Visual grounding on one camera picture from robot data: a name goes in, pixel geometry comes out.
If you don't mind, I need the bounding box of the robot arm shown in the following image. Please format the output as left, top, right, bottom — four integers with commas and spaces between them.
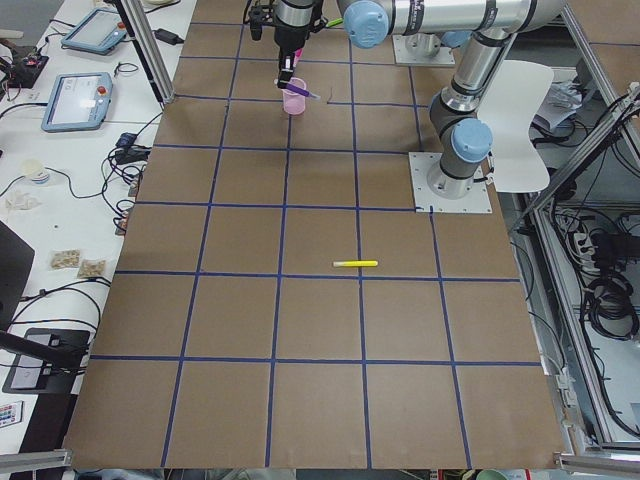
337, 0, 565, 199

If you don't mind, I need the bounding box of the blue teach pendant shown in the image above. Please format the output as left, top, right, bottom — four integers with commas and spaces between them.
41, 72, 113, 133
61, 8, 127, 55

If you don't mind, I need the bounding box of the green highlighter pen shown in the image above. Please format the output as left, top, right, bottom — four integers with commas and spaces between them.
326, 18, 343, 28

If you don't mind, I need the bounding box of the white chair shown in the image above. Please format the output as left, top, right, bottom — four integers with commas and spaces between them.
477, 60, 553, 193

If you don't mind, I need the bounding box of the blue teach pendant near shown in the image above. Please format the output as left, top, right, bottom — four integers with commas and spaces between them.
41, 72, 113, 133

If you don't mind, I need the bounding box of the pink highlighter pen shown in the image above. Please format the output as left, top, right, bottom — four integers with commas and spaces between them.
293, 48, 303, 68

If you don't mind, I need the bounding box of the black power adapter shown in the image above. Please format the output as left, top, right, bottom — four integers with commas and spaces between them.
153, 28, 184, 45

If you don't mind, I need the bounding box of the blue teach pendant far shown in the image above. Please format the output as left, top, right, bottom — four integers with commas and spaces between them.
61, 8, 127, 55

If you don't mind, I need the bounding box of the aluminium frame post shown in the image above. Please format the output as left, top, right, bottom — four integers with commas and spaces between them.
115, 0, 175, 105

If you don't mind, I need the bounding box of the white paper cup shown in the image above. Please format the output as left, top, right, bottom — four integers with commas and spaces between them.
22, 158, 50, 185

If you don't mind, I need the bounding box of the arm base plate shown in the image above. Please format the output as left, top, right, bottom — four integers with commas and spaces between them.
392, 33, 455, 68
409, 152, 492, 214

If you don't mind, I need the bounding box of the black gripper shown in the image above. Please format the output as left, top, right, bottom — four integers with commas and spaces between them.
274, 0, 323, 90

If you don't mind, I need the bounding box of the yellow highlighter pen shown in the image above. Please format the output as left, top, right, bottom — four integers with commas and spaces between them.
332, 260, 379, 268

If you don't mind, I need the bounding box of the purple highlighter pen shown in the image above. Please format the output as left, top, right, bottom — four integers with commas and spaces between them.
285, 82, 321, 100

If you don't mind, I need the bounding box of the pink mesh cup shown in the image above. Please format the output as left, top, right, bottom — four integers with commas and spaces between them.
282, 77, 307, 115

